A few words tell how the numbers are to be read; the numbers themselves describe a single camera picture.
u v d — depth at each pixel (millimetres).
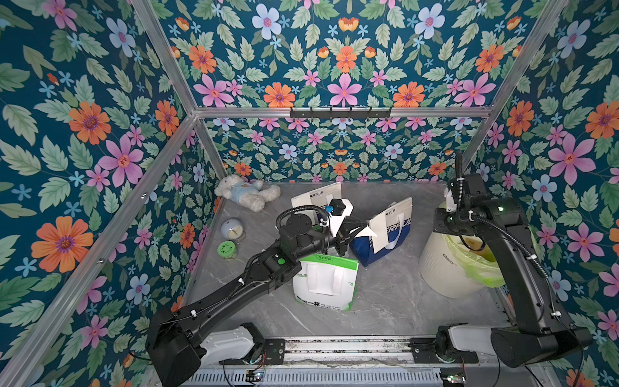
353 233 618
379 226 767
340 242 549
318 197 841
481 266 612
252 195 1045
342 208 529
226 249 926
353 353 748
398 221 812
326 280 705
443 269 704
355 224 596
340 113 927
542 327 378
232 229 945
